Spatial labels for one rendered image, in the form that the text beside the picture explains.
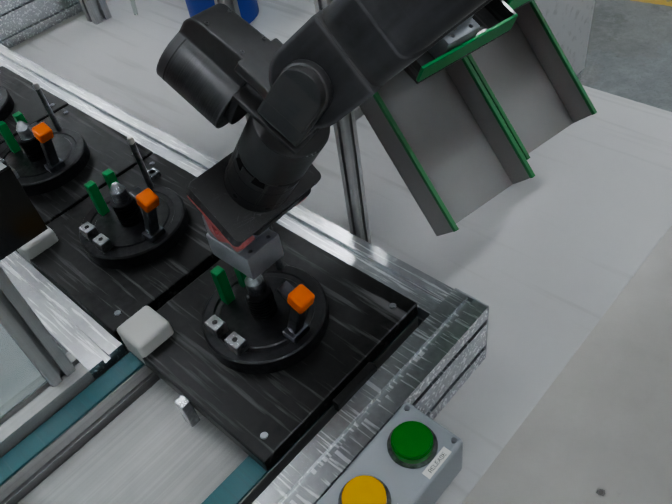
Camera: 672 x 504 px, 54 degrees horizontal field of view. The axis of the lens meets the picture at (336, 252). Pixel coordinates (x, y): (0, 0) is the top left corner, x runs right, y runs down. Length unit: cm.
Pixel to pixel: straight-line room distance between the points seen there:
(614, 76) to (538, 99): 201
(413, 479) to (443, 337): 16
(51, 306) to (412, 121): 50
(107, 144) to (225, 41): 65
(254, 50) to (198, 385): 38
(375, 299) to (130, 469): 32
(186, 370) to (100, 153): 46
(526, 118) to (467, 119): 10
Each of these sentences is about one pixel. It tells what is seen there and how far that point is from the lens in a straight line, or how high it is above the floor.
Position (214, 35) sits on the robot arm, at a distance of 47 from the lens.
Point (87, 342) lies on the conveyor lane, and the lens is 84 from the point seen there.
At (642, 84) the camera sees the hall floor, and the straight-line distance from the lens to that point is 290.
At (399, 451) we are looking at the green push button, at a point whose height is 97.
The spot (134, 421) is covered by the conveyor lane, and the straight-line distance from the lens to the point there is 79.
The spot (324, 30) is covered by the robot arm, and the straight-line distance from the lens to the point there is 40.
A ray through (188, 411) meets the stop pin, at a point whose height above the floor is 95.
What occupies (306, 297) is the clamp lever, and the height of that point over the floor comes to 107.
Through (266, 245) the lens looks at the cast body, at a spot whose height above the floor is 110.
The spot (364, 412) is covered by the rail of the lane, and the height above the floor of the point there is 95.
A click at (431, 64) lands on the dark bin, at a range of 65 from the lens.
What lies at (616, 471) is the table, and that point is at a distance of 78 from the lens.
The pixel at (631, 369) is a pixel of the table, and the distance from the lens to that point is 85.
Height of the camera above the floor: 154
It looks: 46 degrees down
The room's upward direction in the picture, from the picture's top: 10 degrees counter-clockwise
